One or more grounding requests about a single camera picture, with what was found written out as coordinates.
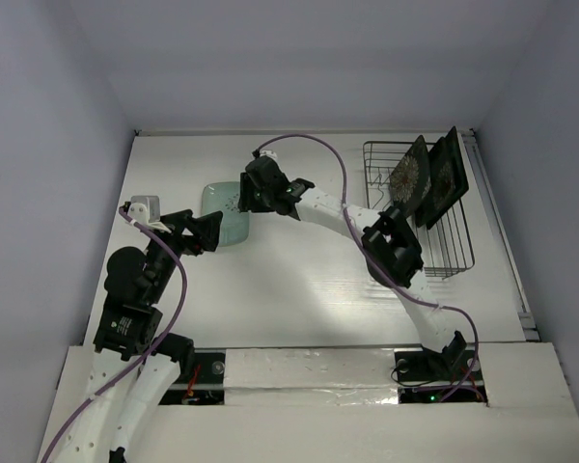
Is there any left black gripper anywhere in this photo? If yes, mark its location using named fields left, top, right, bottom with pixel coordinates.
left=147, top=207, right=222, bottom=301

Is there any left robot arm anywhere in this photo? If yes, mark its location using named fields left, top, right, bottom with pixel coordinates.
left=41, top=196, right=223, bottom=462

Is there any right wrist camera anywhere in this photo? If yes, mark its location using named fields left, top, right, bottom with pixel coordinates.
left=252, top=149, right=278, bottom=162

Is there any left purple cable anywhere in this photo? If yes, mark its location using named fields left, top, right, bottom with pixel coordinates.
left=37, top=204, right=190, bottom=463

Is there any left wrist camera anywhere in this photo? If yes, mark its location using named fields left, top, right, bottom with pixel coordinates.
left=126, top=195, right=161, bottom=228

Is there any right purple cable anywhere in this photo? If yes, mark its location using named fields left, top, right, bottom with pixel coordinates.
left=251, top=134, right=480, bottom=402

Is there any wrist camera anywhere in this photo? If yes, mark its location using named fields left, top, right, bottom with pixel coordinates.
left=126, top=195, right=161, bottom=228
left=252, top=149, right=278, bottom=162

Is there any white foam front panel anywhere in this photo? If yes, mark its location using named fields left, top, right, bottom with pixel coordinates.
left=40, top=342, right=579, bottom=462

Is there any purple cable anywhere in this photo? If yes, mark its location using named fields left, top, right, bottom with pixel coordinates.
left=251, top=134, right=480, bottom=402
left=37, top=204, right=190, bottom=463

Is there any black wire dish rack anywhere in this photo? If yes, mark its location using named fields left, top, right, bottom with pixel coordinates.
left=363, top=140, right=476, bottom=280

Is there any black floral square plate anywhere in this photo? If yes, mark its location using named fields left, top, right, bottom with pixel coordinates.
left=390, top=135, right=430, bottom=217

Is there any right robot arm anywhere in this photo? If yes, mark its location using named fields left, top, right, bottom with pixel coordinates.
left=239, top=155, right=467, bottom=379

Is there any aluminium side rail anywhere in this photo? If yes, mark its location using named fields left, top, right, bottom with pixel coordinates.
left=461, top=129, right=541, bottom=342

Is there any light green rectangular plate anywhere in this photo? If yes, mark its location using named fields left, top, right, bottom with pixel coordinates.
left=201, top=181, right=250, bottom=247

